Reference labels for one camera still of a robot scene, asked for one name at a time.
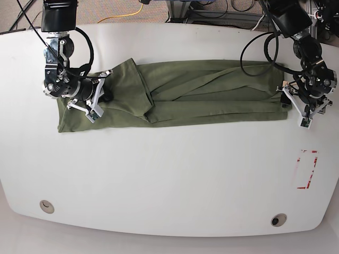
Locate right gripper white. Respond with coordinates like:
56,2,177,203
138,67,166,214
66,69,113,113

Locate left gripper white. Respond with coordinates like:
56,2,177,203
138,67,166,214
276,85,333,120

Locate olive green t-shirt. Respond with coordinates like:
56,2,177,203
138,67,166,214
57,59,289,133

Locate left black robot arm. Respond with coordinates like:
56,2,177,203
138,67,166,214
260,1,337,128

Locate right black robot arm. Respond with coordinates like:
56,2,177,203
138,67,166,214
41,1,113,122

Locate red tape rectangle marking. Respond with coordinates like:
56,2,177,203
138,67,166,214
292,150,319,189

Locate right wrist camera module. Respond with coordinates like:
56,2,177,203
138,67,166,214
85,109,104,123

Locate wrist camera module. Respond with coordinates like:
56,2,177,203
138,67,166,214
85,109,104,123
298,116,313,129

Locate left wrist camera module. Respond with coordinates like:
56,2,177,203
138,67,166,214
298,116,313,129

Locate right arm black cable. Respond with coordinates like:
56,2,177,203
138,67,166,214
67,26,95,77

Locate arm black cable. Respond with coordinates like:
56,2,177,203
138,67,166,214
239,0,305,78
67,26,95,77

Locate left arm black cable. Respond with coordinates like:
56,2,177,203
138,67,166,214
239,0,305,78

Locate yellow cable on floor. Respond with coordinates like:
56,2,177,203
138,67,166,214
97,3,145,24

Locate metal frame rack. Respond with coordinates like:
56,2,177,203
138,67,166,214
165,1,272,31

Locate right table cable grommet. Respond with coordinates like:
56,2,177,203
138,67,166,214
271,213,287,227

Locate table cable grommet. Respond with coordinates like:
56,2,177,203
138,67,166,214
39,200,55,214
271,213,287,227

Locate left table cable grommet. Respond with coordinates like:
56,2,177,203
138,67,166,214
39,200,55,214

